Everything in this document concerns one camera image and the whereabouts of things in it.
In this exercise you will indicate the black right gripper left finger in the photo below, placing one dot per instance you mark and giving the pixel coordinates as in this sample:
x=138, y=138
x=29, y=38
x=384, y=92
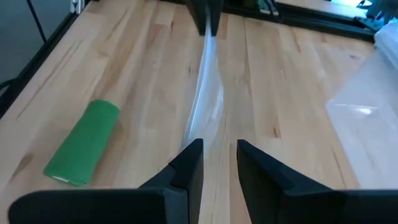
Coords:
x=140, y=205

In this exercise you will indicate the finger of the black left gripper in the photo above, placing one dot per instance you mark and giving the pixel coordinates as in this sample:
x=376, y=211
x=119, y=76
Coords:
x=216, y=15
x=197, y=15

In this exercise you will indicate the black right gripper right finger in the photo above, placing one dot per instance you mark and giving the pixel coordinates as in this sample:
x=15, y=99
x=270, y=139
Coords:
x=295, y=205

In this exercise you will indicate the clear plastic bag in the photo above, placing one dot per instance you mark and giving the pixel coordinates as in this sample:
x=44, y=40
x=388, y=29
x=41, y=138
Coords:
x=206, y=93

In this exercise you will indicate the green elastic bandage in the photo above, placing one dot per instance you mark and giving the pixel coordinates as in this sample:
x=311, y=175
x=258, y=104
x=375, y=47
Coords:
x=82, y=143

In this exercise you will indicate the clear plastic storage box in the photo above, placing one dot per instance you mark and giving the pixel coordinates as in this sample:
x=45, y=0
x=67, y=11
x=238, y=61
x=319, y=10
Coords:
x=370, y=124

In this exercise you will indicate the silver edge plate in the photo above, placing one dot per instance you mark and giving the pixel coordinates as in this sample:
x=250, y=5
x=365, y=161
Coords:
x=76, y=6

